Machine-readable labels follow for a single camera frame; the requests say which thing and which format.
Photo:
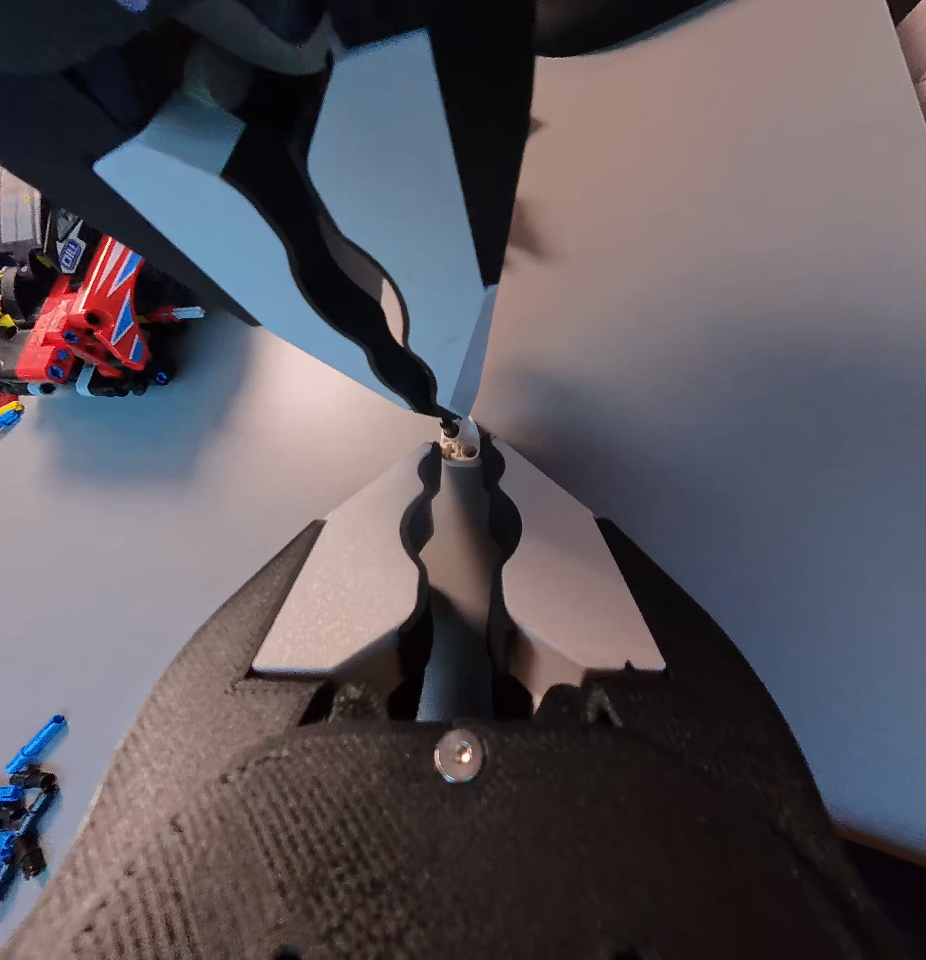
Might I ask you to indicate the white lego liftarm piece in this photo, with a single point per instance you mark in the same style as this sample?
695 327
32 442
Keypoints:
461 451

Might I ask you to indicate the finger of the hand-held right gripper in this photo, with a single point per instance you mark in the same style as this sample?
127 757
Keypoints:
209 248
389 165

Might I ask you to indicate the black lego pin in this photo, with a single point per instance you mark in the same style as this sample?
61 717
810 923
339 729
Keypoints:
449 429

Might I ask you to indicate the pile of small lego pieces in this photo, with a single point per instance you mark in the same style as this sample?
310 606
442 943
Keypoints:
2 420

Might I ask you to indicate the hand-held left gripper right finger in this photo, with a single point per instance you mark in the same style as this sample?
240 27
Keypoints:
577 593

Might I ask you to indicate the cluster of blue black pins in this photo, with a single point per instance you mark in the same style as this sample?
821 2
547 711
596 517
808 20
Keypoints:
34 744

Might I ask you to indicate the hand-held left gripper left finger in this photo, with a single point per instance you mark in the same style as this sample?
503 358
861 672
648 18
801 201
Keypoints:
336 593

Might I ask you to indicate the black chair armrest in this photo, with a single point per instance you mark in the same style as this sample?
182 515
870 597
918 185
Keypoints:
621 23

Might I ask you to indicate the lego race car model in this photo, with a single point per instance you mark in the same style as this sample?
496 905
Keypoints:
96 316

